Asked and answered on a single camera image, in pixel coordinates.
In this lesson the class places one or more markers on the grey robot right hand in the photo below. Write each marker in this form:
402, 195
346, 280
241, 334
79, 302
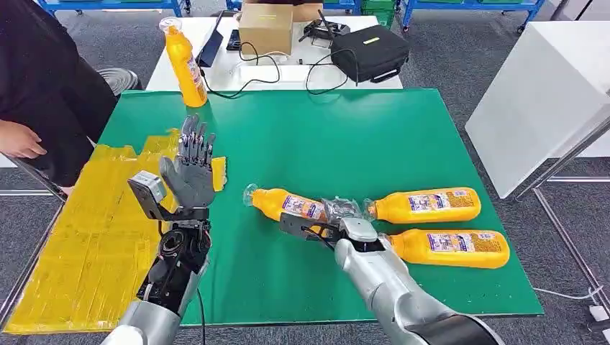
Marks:
343, 209

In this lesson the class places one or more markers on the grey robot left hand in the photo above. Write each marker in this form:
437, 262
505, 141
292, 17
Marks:
190, 178

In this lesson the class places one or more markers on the orange drink bottle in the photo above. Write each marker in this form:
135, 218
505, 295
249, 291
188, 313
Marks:
452, 259
271, 202
429, 216
188, 76

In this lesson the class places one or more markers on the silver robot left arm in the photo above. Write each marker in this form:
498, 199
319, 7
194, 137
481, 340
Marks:
162, 304

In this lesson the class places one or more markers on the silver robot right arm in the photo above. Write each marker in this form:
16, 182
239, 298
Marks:
391, 290

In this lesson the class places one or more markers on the green table mat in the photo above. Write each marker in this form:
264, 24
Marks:
333, 143

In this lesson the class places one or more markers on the round ribbed grey stool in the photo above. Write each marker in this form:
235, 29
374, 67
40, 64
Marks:
119, 80

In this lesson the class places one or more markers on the white side table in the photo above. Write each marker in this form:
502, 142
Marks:
267, 76

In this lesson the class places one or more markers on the yellow plastic sheet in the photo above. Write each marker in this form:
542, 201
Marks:
86, 257

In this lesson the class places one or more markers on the dark blue tablet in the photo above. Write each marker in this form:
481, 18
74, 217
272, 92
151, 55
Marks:
211, 47

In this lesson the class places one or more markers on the small black phone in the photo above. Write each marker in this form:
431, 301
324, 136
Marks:
233, 40

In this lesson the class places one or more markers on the black zipped carry case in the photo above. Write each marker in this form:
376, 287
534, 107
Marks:
369, 52

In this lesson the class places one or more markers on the brown cardboard box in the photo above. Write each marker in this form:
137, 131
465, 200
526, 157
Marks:
264, 31

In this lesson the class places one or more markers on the person's hand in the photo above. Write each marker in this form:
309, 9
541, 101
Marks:
19, 140

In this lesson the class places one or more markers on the black remote controller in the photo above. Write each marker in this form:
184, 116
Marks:
324, 29

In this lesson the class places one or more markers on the person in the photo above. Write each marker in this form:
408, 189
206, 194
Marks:
43, 66

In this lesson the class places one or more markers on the blue metal rack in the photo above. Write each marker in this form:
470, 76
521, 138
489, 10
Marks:
343, 5
109, 5
472, 5

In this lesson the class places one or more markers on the green plastic crate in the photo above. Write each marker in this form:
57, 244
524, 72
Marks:
379, 12

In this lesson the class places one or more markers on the white cabinet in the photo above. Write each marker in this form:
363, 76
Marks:
533, 105

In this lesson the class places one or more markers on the white floor power strip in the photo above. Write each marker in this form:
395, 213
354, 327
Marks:
598, 313

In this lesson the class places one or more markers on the dark right wrist camera box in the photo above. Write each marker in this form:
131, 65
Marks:
300, 224

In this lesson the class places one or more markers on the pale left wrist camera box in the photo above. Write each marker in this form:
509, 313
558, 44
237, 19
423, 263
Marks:
145, 193

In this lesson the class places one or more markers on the steel frame bar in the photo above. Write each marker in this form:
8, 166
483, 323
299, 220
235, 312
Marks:
43, 183

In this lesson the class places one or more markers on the steel table frame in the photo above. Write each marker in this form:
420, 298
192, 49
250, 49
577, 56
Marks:
567, 238

